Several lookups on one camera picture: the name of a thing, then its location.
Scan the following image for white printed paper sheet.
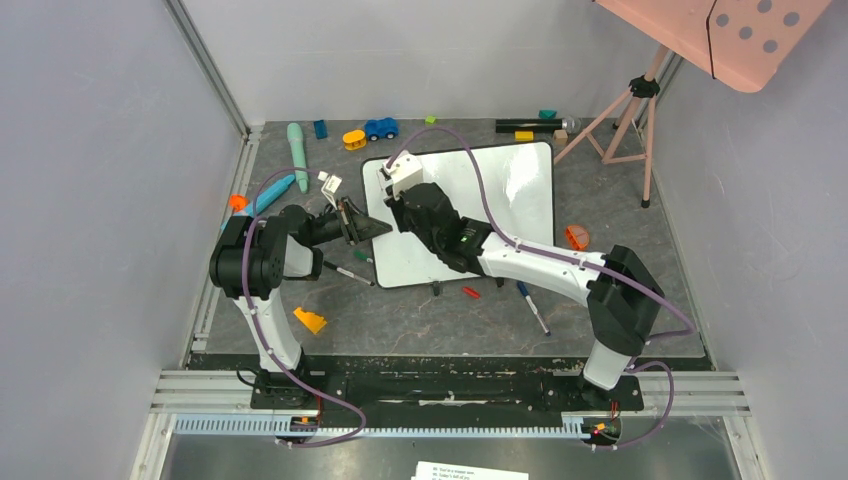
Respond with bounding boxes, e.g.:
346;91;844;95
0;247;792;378
411;461;529;480

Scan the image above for blue whiteboard marker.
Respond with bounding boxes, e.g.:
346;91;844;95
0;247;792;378
516;281;551;337

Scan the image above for pink perforated board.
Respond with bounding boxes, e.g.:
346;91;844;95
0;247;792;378
598;0;832;93

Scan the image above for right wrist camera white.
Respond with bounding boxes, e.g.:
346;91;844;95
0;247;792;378
378;150;424;200

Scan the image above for white cable duct strip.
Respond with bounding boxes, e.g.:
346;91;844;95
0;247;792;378
172;413;598;440

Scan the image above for orange small toy piece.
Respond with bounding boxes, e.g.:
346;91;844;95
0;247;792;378
228;194;249;213

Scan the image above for orange semicircle brick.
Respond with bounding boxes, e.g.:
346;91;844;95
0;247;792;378
564;224;590;251

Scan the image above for yellow stair block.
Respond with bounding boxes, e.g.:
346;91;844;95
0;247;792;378
293;307;327;335

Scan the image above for blue toy car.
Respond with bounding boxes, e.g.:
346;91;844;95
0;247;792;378
364;117;399;142

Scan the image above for pink tripod stand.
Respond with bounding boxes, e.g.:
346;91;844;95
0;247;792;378
553;44;669;209

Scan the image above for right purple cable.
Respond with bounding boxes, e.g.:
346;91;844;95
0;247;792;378
384;125;697;452

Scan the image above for dark blue block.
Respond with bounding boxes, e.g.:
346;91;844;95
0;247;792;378
313;120;329;140

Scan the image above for purple cable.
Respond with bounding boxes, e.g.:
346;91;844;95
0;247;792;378
239;167;369;450
384;125;697;452

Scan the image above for black whiteboard marker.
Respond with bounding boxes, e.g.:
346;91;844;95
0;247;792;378
323;260;376;287

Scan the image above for white whiteboard black frame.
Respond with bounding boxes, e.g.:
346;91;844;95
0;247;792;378
361;141;557;289

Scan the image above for mint toy crayon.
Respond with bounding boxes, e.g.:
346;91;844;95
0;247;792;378
286;122;309;194

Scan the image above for red marker cap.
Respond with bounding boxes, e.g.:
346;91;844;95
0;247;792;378
462;287;481;299

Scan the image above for tan wooden cube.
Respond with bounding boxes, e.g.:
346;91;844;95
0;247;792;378
553;130;569;146

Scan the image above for yellow oval toy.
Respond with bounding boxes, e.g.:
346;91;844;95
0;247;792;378
342;129;368;151

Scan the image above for black toy microphone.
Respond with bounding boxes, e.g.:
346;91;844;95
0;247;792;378
495;116;582;134

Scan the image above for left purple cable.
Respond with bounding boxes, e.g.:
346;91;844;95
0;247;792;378
239;167;369;450

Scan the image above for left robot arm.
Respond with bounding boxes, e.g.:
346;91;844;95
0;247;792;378
209;197;393;409

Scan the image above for blue toy crayon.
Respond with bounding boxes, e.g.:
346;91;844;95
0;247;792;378
232;174;296;216

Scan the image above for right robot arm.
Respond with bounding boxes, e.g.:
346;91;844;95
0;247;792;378
384;183;665;408

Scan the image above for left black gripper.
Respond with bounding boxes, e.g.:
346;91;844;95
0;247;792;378
307;197;392;246

